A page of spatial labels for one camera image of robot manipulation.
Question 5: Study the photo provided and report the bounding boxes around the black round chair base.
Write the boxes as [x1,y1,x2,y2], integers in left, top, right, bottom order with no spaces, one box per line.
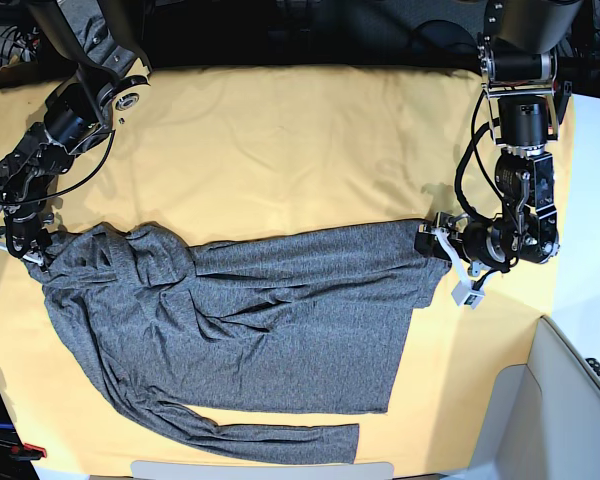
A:
[407,20,477,54]

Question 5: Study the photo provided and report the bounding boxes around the red black clamp left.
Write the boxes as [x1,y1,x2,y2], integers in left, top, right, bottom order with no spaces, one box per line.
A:
[9,444,47,461]

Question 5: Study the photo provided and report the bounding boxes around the red black clamp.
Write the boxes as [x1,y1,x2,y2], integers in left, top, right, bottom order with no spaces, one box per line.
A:
[9,444,47,461]
[548,79,573,141]

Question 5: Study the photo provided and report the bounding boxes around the white plastic bin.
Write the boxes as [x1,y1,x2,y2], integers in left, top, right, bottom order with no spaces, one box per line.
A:
[465,317,600,479]

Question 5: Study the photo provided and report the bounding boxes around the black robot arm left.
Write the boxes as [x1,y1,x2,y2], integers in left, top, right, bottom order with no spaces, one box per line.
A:
[415,1,581,273]

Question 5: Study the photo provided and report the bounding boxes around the grey long-sleeve T-shirt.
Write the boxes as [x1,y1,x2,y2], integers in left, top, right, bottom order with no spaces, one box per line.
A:
[29,220,449,465]

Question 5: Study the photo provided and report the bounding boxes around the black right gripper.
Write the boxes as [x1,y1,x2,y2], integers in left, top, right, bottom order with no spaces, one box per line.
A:
[0,200,54,263]

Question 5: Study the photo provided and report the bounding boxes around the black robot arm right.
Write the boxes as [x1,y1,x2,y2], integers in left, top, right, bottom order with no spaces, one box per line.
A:
[0,1,150,266]

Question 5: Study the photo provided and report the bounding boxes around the grey tray edge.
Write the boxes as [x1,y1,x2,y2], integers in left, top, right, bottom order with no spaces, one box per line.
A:
[131,460,394,480]

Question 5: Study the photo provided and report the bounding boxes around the red black clamp right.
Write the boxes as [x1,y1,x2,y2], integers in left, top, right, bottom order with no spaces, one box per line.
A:
[548,79,573,141]

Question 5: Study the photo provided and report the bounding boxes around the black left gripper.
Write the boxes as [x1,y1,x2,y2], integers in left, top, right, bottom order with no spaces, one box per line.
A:
[414,219,520,273]

